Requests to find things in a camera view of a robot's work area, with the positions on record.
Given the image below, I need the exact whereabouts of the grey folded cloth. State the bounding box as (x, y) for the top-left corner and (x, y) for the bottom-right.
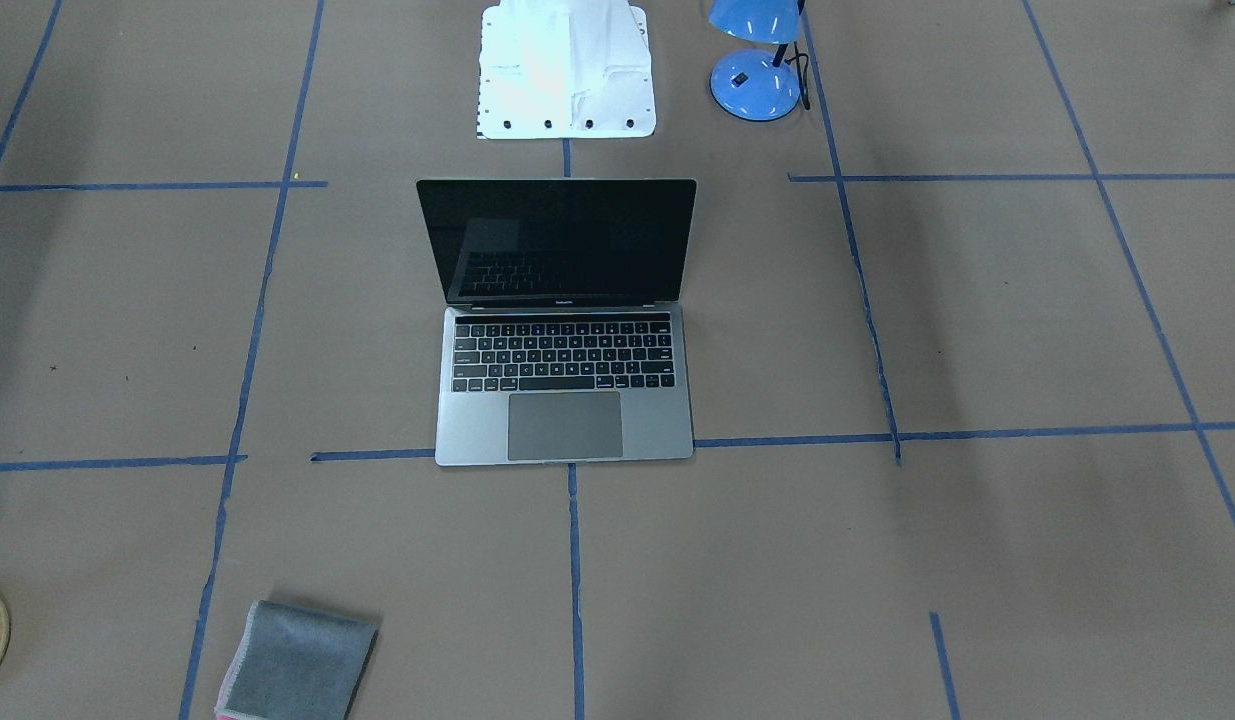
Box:
(214, 600), (380, 719)

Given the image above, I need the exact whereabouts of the silver laptop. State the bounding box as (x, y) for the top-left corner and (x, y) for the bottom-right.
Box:
(416, 178), (698, 466)

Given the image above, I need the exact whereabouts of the blue desk lamp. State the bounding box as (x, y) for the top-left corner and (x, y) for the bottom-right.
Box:
(708, 1), (810, 122)

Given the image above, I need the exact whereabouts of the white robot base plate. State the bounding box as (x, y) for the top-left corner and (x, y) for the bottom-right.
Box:
(475, 1), (657, 140)

